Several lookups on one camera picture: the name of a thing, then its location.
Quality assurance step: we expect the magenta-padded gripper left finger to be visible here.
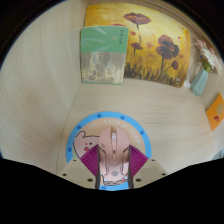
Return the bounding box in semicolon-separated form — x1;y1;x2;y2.
59;144;101;190

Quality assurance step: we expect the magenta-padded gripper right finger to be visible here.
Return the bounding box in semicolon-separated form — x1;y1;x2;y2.
127;144;168;190

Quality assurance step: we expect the pink computer mouse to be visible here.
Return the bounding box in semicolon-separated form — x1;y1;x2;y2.
97;127;130;186

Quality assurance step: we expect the round blue-rimmed cartoon mouse pad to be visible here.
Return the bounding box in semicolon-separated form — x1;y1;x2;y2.
65;111;153;192

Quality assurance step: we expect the orange covered book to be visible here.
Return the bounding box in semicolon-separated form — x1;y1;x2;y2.
205;93;224;131

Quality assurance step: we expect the teal faceted vase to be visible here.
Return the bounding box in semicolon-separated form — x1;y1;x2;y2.
189;67;210;97

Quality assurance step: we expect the green covered book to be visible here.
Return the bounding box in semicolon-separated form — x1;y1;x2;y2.
79;25;130;86

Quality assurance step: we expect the pink and white flower bouquet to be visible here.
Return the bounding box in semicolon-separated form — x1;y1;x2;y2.
194;38;223;74

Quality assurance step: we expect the yellow poppy flower painting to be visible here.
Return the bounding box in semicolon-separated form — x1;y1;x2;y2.
83;3;192;88

